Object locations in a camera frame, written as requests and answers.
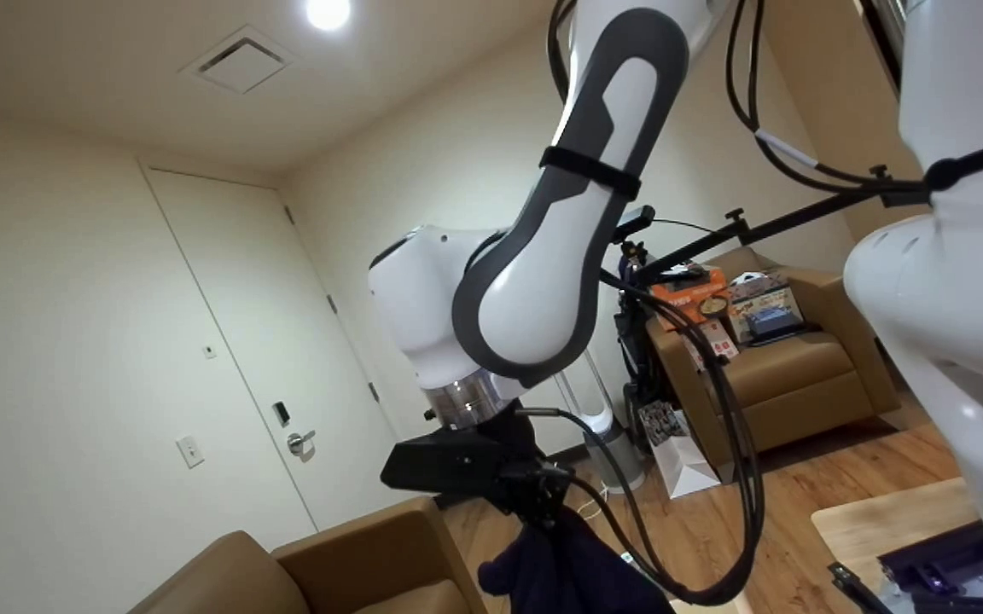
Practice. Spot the printed picture box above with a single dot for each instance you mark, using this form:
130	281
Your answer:
765	311

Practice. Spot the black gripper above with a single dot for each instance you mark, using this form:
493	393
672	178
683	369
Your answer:
525	471

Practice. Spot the bladeless tower fan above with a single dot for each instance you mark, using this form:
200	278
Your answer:
614	461

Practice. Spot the black bar clamp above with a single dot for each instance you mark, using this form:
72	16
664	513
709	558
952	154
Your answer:
854	589

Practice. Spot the black cloth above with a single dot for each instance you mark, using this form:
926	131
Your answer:
563	576

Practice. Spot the orange box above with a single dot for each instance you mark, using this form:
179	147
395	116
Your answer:
683	300

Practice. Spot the brown armchair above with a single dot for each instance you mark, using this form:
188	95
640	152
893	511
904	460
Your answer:
798	387

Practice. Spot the white paper bag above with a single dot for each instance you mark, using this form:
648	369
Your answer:
683	466

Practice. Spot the light wooden robot stand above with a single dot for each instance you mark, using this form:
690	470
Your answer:
887	518

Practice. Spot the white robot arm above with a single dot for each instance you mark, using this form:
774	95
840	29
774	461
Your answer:
538	295

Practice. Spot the round ceiling light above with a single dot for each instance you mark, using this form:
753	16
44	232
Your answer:
329	11

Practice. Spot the white wall light switch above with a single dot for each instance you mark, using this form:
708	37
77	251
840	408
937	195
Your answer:
188	453

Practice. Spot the black tripod stand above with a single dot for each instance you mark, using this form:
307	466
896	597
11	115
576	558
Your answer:
631	343

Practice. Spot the metal robot mounting plate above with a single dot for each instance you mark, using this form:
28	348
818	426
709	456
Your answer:
937	569

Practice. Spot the red and white box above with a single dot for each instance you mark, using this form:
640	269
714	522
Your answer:
716	343

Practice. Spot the white door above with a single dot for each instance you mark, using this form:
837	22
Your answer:
240	343

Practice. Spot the black door lock plate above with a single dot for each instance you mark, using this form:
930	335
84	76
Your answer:
281	413

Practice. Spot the brown leather sofa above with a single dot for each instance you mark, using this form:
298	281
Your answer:
321	569

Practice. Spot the square ceiling vent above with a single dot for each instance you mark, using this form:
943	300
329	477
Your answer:
240	64

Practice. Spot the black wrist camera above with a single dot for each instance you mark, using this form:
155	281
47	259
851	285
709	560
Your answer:
434	466

